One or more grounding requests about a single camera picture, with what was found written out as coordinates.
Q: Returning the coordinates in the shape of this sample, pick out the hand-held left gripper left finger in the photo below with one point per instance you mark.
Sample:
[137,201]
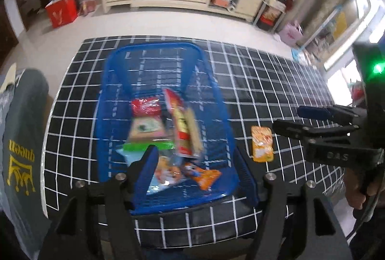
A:
[146,175]

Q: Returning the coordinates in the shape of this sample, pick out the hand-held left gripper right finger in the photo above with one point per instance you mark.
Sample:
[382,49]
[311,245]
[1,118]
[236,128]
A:
[249,177]

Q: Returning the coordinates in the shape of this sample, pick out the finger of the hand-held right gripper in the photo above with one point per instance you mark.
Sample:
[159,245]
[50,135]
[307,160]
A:
[300,129]
[312,112]

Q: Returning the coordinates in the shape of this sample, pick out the clear white snack packet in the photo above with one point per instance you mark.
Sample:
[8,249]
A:
[165,172]

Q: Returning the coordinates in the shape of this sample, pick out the long orange snack packet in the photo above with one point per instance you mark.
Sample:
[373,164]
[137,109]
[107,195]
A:
[206,177]

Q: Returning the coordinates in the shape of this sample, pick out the green cracker packet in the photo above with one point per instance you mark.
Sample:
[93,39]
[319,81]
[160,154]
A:
[147,127]

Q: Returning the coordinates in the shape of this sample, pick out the blue plastic basket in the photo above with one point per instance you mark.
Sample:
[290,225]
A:
[120,127]

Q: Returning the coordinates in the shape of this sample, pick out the large red white packet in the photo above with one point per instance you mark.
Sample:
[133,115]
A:
[180,127]

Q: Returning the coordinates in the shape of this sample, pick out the yellow cake packet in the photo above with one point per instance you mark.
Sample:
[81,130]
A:
[194,130]

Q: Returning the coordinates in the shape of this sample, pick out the red snack packet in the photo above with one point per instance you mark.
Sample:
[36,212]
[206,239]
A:
[146,106]

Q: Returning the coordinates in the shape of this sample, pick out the person's right hand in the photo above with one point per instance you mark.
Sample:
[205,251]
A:
[353,190]

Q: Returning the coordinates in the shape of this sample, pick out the black checked tablecloth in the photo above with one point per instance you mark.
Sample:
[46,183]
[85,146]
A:
[270,82]

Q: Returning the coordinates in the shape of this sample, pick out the pink gift bag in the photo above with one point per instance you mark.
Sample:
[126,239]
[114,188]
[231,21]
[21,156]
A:
[290,33]

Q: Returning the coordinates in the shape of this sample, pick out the red snack bag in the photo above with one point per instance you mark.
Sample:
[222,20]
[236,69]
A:
[270,17]

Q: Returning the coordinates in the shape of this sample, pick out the white paper roll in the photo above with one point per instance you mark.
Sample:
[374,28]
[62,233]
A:
[231,7]

